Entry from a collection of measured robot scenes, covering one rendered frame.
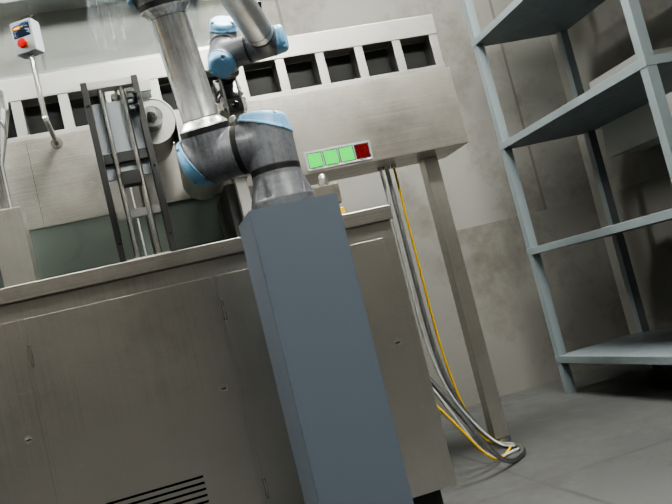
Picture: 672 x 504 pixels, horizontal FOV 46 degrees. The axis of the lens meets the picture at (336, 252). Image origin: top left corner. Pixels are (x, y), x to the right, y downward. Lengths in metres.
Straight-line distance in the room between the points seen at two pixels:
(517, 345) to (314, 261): 2.70
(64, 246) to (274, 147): 1.15
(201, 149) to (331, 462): 0.75
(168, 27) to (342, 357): 0.82
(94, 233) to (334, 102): 0.97
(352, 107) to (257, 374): 1.19
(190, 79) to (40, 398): 0.88
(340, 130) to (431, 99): 0.38
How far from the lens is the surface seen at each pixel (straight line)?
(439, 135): 3.00
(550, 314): 3.86
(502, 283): 4.28
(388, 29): 3.08
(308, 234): 1.70
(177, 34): 1.84
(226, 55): 2.15
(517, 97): 4.56
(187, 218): 2.74
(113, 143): 2.33
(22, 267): 2.48
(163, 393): 2.11
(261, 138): 1.78
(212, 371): 2.11
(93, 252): 2.73
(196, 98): 1.83
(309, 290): 1.69
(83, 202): 2.76
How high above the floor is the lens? 0.65
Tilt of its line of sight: 4 degrees up
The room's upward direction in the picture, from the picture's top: 14 degrees counter-clockwise
